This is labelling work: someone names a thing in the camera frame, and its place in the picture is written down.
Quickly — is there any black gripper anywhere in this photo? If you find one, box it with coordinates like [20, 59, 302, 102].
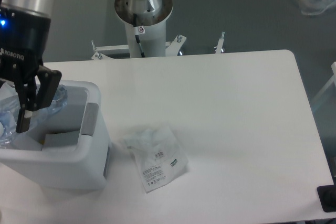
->
[1, 0, 62, 133]

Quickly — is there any white trash can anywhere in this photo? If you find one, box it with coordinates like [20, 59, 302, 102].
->
[1, 80, 111, 190]

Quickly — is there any white plastic wrapper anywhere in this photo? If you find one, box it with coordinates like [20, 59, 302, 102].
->
[123, 126, 188, 193]

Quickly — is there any black cable on pedestal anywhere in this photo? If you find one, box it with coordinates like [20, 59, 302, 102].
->
[132, 13, 146, 58]

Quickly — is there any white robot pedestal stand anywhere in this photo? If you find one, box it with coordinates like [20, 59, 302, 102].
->
[90, 0, 226, 61]

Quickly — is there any crushed clear plastic bottle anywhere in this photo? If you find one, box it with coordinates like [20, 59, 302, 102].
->
[1, 84, 68, 149]

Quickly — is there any black device at table edge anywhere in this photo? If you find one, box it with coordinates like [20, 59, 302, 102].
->
[317, 185, 335, 212]

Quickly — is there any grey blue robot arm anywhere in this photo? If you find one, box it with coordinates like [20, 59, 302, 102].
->
[1, 0, 173, 133]

